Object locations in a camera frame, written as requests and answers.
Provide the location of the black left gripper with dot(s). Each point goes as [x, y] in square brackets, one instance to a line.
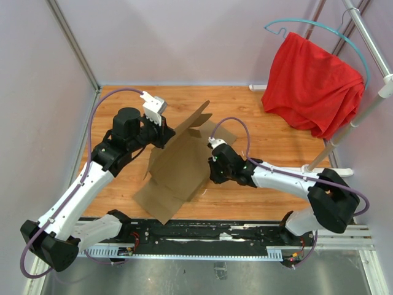
[164, 133]

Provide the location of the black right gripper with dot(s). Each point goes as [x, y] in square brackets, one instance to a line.
[214, 176]

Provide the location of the brown cardboard box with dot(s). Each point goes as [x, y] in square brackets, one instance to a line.
[180, 170]

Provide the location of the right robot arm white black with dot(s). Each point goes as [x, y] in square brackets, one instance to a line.
[332, 203]

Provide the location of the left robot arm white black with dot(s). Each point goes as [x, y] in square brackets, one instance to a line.
[55, 238]

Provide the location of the red cloth on hanger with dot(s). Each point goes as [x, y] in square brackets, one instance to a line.
[311, 89]

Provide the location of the teal clothes hanger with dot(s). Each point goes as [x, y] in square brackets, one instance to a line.
[279, 27]

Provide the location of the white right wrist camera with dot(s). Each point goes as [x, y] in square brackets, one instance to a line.
[215, 142]

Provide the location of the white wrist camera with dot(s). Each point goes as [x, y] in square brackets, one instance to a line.
[153, 107]
[215, 142]

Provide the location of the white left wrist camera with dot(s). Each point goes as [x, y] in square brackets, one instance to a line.
[153, 107]

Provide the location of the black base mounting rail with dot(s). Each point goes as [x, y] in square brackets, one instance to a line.
[185, 230]

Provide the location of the grey slotted cable duct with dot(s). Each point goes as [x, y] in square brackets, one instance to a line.
[192, 251]

